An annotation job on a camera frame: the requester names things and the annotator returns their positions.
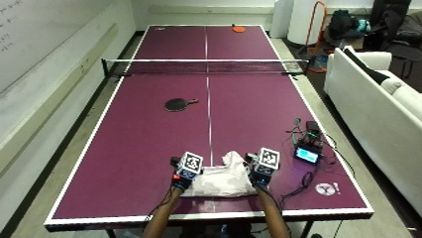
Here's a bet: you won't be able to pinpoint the white cloth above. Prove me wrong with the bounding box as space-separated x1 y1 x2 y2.
181 150 258 198

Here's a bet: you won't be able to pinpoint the black backpack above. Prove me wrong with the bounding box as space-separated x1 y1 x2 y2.
328 9 366 41

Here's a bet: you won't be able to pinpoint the white sofa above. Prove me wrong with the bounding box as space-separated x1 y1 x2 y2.
324 45 422 217

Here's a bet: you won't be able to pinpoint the table tennis net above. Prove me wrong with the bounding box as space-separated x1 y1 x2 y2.
100 58 317 77

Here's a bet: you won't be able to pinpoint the black cable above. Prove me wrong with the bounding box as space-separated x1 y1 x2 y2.
278 132 349 206

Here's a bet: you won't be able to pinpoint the small screen electronics device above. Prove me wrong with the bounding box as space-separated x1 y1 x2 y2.
292 120 326 167

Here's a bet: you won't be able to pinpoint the black cushion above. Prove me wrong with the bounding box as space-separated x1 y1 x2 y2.
342 48 391 85

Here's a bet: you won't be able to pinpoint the person's left hand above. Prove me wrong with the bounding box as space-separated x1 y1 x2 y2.
169 156 198 191

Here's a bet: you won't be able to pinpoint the black table tennis paddle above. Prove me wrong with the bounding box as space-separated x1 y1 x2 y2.
164 97 201 113

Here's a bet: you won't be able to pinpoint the white marker cube glove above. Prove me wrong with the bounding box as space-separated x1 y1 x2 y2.
253 147 282 176
176 151 205 180

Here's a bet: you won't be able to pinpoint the white marker cube right glove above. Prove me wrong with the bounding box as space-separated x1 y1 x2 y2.
253 147 282 176

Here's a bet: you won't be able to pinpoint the purple table tennis table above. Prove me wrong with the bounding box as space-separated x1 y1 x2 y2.
44 23 375 232

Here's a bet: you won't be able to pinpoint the black chair with clothes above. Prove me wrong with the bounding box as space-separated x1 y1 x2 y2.
366 0 422 67

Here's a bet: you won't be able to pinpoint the white marker cube left glove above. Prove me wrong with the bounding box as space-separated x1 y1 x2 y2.
176 151 205 180

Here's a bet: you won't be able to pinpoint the orange metal frame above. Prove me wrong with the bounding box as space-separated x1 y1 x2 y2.
302 0 330 73

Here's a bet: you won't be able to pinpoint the whiteboard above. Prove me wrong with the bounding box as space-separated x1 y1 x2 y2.
0 0 116 95

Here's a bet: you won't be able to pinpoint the white cylindrical column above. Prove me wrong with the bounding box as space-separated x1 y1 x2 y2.
288 0 329 46

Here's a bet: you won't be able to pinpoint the person's right hand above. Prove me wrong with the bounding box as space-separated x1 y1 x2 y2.
244 152 276 186

